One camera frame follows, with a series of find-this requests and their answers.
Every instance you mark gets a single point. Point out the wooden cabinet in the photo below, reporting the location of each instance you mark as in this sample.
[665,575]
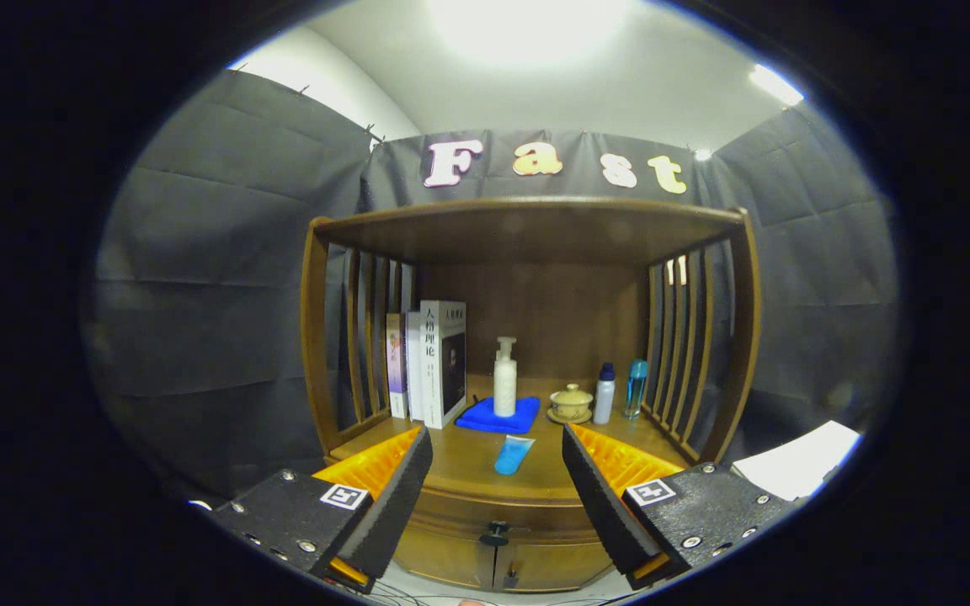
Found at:
[527,231]

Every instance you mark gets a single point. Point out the blue squeeze tube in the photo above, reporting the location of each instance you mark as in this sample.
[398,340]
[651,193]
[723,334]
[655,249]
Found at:
[512,456]

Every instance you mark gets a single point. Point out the purple book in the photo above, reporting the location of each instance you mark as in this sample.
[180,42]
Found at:
[397,370]

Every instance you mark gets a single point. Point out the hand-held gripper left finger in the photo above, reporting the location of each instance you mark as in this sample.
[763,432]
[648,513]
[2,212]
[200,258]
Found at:
[388,505]

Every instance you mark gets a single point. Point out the clear blue bottle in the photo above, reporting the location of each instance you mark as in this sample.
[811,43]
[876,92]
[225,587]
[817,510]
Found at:
[635,391]

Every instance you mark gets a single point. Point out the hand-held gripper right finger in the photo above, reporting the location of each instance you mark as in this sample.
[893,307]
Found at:
[603,501]

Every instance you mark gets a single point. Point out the thick white book with portrait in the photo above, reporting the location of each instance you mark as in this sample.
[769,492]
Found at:
[436,370]

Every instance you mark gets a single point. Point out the wooden countertop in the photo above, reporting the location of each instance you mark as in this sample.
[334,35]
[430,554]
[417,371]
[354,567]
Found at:
[464,459]

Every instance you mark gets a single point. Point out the blue folded cloth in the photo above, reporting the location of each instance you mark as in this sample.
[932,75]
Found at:
[481,419]

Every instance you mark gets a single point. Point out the beige saucer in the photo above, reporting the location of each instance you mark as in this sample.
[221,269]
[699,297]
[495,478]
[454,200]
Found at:
[567,419]

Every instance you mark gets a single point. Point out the white bottle with blue cap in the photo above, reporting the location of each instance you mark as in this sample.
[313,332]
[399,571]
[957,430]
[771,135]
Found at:
[604,400]

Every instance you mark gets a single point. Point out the thin white book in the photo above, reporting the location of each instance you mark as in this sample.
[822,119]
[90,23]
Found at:
[414,370]

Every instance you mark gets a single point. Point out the beige lidded tea cup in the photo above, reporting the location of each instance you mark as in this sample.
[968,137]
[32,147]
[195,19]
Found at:
[571,402]

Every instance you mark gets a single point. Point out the rectangular ceiling light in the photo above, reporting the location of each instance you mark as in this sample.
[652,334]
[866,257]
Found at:
[775,84]

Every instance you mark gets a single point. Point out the white pump bottle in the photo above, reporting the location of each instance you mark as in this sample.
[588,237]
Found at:
[505,383]

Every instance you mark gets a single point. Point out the white appliance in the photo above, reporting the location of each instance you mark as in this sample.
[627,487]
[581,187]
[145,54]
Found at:
[796,463]

